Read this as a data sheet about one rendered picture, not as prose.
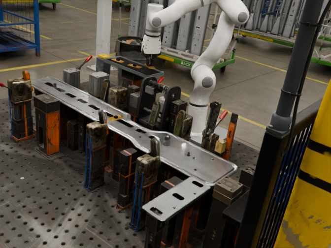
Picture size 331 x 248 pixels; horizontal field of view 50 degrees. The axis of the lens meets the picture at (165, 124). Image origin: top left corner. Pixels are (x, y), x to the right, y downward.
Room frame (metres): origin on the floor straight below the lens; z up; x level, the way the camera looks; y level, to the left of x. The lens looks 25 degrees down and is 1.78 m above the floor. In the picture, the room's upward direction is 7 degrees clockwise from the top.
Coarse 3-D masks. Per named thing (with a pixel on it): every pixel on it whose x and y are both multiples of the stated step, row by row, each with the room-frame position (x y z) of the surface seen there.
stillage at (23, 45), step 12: (0, 0) 6.44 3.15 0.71; (36, 0) 5.75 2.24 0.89; (0, 12) 6.43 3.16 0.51; (36, 12) 5.74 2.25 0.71; (0, 24) 5.27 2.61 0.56; (12, 24) 5.42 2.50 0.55; (24, 24) 5.57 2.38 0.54; (36, 24) 5.74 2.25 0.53; (0, 36) 5.72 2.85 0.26; (12, 36) 6.19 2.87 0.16; (36, 36) 5.73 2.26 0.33; (0, 48) 5.36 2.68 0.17; (12, 48) 5.40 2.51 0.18; (24, 48) 5.55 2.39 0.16; (36, 48) 5.74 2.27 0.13
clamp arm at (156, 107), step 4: (156, 104) 1.66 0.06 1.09; (160, 104) 1.67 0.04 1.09; (152, 108) 1.67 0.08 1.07; (156, 108) 1.65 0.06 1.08; (160, 108) 1.67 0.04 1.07; (152, 112) 1.66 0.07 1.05; (156, 112) 1.65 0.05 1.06; (152, 116) 1.65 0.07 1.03; (156, 116) 1.65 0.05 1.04; (152, 120) 1.65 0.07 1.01; (156, 120) 1.65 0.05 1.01; (152, 124) 1.64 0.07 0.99
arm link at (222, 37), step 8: (224, 16) 2.08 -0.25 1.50; (224, 24) 2.06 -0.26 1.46; (232, 24) 2.08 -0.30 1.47; (216, 32) 2.04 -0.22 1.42; (224, 32) 2.02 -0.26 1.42; (232, 32) 2.08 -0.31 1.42; (216, 40) 2.01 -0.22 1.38; (224, 40) 2.00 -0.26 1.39; (208, 48) 2.03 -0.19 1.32; (216, 48) 2.00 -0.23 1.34; (224, 48) 2.01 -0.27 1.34; (200, 56) 2.07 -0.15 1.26; (208, 56) 2.03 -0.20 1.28; (216, 56) 2.01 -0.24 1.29; (200, 64) 2.06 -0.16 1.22; (208, 64) 2.07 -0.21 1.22; (192, 72) 2.05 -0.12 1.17
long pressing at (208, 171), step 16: (32, 80) 2.02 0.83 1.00; (48, 80) 2.05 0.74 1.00; (64, 96) 1.83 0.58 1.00; (80, 96) 1.86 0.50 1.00; (80, 112) 1.67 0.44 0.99; (96, 112) 1.68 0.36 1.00; (112, 112) 1.71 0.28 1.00; (112, 128) 1.53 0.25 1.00; (128, 128) 1.54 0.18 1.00; (144, 128) 1.56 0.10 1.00; (144, 144) 1.41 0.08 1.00; (160, 144) 1.42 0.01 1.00; (176, 144) 1.44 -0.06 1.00; (192, 144) 1.46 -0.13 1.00; (176, 160) 1.30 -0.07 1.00; (192, 160) 1.32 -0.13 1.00; (208, 160) 1.34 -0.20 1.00; (224, 160) 1.35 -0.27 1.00; (192, 176) 1.20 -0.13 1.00; (208, 176) 1.21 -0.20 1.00; (224, 176) 1.23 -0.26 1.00
